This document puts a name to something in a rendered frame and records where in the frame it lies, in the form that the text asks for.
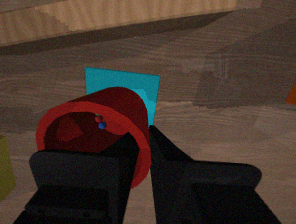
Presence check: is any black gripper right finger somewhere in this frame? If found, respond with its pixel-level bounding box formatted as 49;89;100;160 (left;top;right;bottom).
149;125;262;224

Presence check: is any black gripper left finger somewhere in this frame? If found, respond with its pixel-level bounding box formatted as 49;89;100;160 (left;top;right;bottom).
29;132;140;224

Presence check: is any brown wooden plank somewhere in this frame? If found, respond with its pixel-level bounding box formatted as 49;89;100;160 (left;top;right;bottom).
0;0;238;56

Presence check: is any red cup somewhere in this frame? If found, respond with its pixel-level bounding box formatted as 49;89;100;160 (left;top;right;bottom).
35;87;151;189

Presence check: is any yellow block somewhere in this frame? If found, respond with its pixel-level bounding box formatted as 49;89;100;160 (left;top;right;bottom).
0;135;17;202

